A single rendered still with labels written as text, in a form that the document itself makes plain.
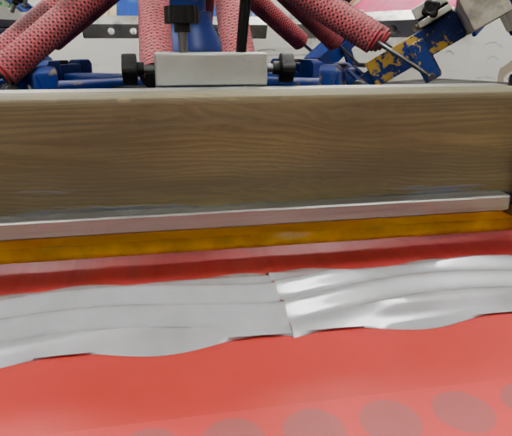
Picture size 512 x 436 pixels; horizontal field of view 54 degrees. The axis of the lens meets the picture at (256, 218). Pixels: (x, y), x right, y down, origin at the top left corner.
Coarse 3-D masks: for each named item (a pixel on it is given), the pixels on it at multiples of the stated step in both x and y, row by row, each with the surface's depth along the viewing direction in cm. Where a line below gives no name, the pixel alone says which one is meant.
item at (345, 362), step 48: (384, 240) 36; (432, 240) 36; (480, 240) 36; (336, 336) 24; (384, 336) 24; (432, 336) 24; (480, 336) 24; (336, 384) 21; (384, 384) 21; (432, 384) 21
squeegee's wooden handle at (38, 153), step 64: (0, 128) 27; (64, 128) 27; (128, 128) 28; (192, 128) 28; (256, 128) 29; (320, 128) 30; (384, 128) 30; (448, 128) 31; (0, 192) 28; (64, 192) 28; (128, 192) 29; (192, 192) 30; (256, 192) 30; (320, 192) 31; (384, 192) 32; (448, 192) 33
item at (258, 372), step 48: (0, 288) 29; (48, 288) 29; (288, 336) 24; (0, 384) 21; (48, 384) 21; (96, 384) 21; (144, 384) 21; (192, 384) 21; (240, 384) 21; (288, 384) 21; (0, 432) 18; (48, 432) 18
